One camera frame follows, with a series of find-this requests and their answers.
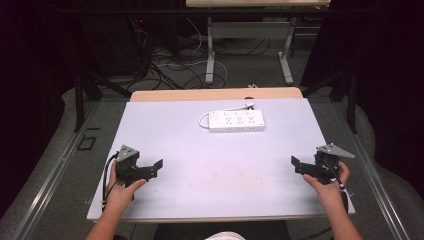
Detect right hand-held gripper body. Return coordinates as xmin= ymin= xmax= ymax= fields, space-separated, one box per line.
xmin=302 ymin=142 xmax=356 ymax=185

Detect white table mat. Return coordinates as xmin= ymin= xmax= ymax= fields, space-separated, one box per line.
xmin=86 ymin=97 xmax=357 ymax=223

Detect person's white shirt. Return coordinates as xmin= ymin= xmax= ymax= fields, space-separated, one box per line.
xmin=203 ymin=231 xmax=247 ymax=240

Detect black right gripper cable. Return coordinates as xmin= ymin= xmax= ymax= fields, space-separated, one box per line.
xmin=320 ymin=159 xmax=351 ymax=214

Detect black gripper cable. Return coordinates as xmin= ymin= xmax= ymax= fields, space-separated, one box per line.
xmin=320 ymin=159 xmax=351 ymax=214
xmin=100 ymin=152 xmax=120 ymax=213

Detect black computer tower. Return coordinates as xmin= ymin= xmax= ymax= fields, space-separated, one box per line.
xmin=79 ymin=14 xmax=153 ymax=78

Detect black floor socket frame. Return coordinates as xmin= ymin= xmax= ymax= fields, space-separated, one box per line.
xmin=76 ymin=135 xmax=98 ymax=152

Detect black metal stand frame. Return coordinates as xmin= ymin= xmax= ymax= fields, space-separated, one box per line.
xmin=54 ymin=6 xmax=134 ymax=134

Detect black floor cables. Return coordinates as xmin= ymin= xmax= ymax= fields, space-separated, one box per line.
xmin=126 ymin=19 xmax=214 ymax=91

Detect person's left hand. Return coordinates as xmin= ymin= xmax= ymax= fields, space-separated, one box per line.
xmin=105 ymin=162 xmax=148 ymax=216

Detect person's right hand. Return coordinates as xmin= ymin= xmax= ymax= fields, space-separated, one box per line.
xmin=302 ymin=161 xmax=351 ymax=205

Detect person's dark pants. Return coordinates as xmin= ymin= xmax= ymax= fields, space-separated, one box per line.
xmin=152 ymin=219 xmax=292 ymax=240

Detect white floor cable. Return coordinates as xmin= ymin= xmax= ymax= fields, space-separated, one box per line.
xmin=155 ymin=16 xmax=229 ymax=89

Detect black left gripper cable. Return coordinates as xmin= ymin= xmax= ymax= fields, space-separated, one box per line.
xmin=100 ymin=152 xmax=120 ymax=213

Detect white desk with metal legs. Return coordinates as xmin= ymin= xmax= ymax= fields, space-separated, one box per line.
xmin=185 ymin=0 xmax=332 ymax=86

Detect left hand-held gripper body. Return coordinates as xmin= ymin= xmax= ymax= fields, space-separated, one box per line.
xmin=114 ymin=144 xmax=158 ymax=188

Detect white power strip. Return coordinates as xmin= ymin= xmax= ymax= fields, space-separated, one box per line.
xmin=207 ymin=109 xmax=266 ymax=134

